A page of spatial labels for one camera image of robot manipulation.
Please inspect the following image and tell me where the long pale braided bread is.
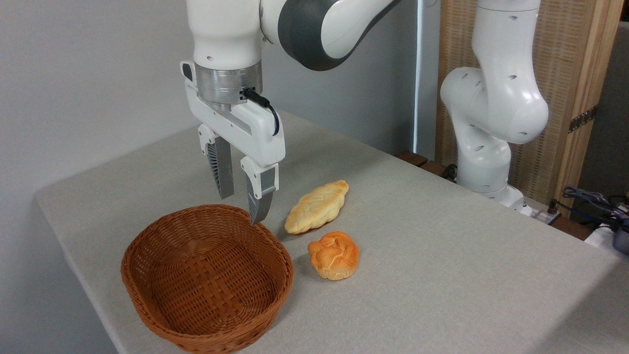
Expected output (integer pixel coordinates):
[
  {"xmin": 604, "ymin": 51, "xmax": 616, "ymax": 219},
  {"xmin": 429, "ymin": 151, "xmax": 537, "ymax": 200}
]
[{"xmin": 285, "ymin": 179, "xmax": 349, "ymax": 235}]

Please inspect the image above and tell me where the bundle of dark cables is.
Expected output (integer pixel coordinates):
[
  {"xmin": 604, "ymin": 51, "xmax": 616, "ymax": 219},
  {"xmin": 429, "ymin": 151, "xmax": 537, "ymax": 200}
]
[{"xmin": 563, "ymin": 185, "xmax": 629, "ymax": 232}]

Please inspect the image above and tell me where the brown wooden board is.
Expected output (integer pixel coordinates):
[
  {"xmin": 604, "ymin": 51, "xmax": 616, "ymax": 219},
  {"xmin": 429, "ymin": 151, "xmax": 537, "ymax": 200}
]
[{"xmin": 396, "ymin": 150, "xmax": 458, "ymax": 183}]

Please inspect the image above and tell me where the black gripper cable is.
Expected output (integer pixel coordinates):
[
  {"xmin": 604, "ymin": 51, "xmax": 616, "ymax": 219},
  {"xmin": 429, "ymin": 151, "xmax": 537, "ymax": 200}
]
[{"xmin": 241, "ymin": 88, "xmax": 281, "ymax": 137}]

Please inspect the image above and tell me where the metal screen hinge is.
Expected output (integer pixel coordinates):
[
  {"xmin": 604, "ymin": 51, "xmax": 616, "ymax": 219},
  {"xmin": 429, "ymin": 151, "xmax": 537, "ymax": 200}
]
[{"xmin": 569, "ymin": 105, "xmax": 599, "ymax": 133}]

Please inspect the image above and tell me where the rattan wooden folding screen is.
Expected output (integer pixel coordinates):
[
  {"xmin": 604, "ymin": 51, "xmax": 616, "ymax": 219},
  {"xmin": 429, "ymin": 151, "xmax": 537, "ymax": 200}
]
[{"xmin": 435, "ymin": 0, "xmax": 625, "ymax": 217}]

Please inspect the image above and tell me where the round orange bread roll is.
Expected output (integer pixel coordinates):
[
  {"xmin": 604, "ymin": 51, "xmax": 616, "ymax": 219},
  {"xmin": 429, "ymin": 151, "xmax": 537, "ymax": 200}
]
[{"xmin": 308, "ymin": 231, "xmax": 360, "ymax": 281}]

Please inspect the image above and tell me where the brown wicker basket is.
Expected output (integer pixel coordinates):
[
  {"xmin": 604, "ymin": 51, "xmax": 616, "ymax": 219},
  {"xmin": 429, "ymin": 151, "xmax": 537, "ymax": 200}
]
[{"xmin": 121, "ymin": 204, "xmax": 294, "ymax": 354}]

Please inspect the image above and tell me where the dark grey box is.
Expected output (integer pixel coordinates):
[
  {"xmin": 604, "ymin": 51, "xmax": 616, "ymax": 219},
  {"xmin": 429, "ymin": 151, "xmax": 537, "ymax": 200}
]
[{"xmin": 612, "ymin": 225, "xmax": 629, "ymax": 256}]

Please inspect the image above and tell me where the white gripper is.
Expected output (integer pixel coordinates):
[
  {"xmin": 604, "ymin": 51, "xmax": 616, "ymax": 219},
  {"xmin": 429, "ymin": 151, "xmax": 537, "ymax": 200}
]
[{"xmin": 180, "ymin": 60, "xmax": 286, "ymax": 226}]

